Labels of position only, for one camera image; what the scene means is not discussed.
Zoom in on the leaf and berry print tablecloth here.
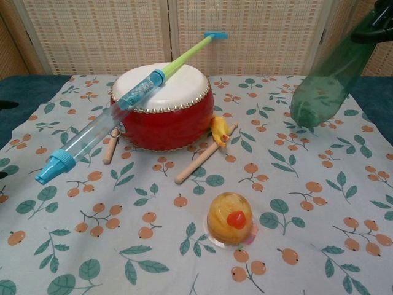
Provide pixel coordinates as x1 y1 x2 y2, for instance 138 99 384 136
0 73 393 295

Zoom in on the red drum with white skin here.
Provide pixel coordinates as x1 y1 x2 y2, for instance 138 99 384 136
109 62 214 151

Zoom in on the green spray bottle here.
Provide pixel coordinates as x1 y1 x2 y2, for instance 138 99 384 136
290 0 384 128

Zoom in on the orange jelly cup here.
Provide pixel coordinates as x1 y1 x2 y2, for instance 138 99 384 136
204 192 259 248

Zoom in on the woven folding screen panel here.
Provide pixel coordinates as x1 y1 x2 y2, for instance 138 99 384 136
168 0 327 77
319 0 393 77
0 0 34 79
18 0 176 76

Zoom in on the long wooden drumstick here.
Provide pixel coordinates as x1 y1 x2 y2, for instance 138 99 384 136
174 122 239 184

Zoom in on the yellow rubber chicken toy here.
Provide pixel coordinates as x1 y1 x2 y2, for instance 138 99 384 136
208 116 233 148

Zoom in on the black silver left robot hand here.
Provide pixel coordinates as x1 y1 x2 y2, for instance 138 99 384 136
0 100 19 180

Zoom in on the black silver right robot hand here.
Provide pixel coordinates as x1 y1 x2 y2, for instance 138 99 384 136
351 0 393 44

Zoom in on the blue green water pump toy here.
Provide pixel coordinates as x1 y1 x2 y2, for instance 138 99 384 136
34 30 230 185

